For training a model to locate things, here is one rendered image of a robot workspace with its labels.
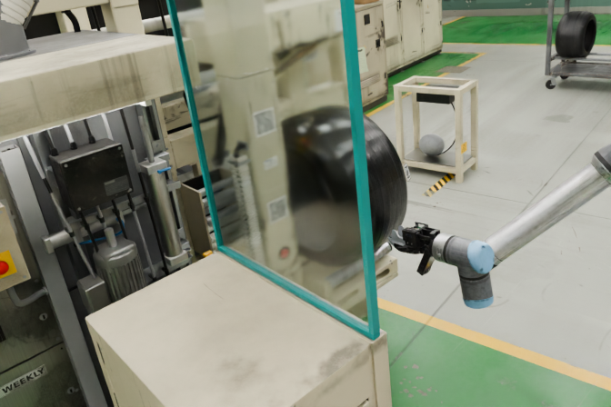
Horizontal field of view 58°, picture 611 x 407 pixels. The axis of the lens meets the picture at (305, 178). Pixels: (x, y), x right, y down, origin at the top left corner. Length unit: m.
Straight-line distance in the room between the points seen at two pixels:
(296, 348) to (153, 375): 0.27
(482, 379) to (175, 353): 1.96
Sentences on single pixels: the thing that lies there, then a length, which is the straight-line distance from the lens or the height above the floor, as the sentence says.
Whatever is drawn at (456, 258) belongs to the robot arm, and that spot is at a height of 1.08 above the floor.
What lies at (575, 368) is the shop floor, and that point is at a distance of 3.03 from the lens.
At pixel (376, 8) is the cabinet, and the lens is 6.93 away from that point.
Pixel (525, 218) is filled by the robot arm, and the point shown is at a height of 1.14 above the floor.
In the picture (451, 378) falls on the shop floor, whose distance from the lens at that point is 2.88.
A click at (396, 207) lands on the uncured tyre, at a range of 1.85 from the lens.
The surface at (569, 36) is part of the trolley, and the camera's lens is 7.22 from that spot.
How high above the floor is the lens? 1.98
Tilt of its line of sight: 23 degrees down
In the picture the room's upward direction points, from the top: 7 degrees counter-clockwise
